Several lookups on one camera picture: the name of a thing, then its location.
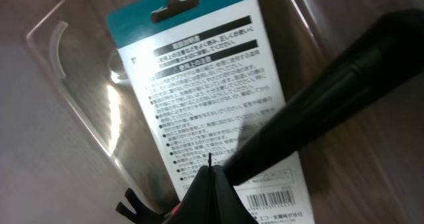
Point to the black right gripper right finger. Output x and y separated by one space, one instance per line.
226 204

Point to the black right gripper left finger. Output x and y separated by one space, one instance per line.
195 206

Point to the clear plastic container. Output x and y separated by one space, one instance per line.
367 170

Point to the white blue cardboard box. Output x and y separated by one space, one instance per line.
205 77

